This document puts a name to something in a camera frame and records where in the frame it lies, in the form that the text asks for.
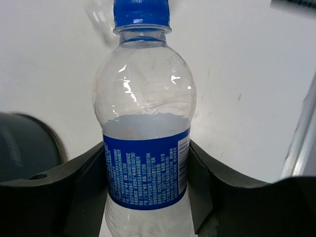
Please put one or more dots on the clear bottle blue label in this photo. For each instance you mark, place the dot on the clear bottle blue label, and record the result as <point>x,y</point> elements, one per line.
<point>145,99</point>

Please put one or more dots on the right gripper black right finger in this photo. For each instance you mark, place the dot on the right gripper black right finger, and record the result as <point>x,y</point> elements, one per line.
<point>227,203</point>

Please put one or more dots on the aluminium rail table edge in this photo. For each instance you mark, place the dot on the aluminium rail table edge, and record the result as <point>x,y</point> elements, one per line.
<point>301,156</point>

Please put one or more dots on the black round bin gold rim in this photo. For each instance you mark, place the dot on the black round bin gold rim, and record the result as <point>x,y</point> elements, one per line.
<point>28,147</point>

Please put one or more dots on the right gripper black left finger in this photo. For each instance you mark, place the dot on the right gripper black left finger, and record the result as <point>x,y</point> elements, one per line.
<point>66,201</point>

